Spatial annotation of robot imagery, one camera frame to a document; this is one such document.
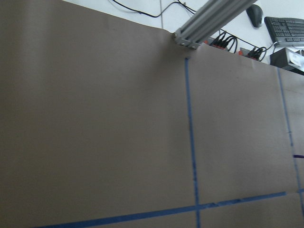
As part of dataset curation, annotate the aluminium frame post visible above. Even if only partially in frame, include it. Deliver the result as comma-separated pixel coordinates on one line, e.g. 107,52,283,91
174,0,255,49

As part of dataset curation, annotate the black box with label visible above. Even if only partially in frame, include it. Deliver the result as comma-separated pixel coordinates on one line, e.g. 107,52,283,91
270,48,304,75

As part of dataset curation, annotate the red black connector hub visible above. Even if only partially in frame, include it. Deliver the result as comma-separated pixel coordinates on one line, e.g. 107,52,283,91
204,30,238,53
238,47,267,62

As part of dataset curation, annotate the black computer mouse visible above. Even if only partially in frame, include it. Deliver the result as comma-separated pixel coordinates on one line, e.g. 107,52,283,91
246,4,263,28

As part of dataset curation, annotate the black keyboard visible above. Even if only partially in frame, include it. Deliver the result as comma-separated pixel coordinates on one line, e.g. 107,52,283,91
264,17,304,46

